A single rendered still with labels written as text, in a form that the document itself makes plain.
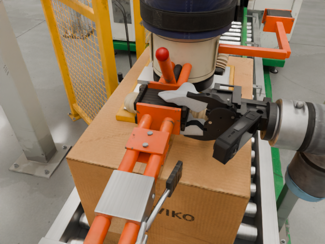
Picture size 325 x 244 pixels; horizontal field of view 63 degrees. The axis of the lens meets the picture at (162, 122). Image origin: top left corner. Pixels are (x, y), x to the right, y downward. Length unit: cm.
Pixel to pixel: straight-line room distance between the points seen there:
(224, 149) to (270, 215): 59
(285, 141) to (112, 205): 31
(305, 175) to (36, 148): 162
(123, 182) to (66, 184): 147
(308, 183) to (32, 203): 155
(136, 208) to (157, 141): 12
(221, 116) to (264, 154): 69
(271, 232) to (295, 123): 53
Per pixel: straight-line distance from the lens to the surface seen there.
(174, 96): 48
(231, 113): 48
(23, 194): 189
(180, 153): 60
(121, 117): 68
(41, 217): 175
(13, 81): 160
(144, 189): 37
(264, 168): 111
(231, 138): 43
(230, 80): 84
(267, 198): 102
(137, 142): 43
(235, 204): 58
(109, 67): 130
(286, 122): 49
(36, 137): 182
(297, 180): 61
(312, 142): 51
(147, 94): 53
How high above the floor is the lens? 139
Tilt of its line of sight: 40 degrees down
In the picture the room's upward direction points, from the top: straight up
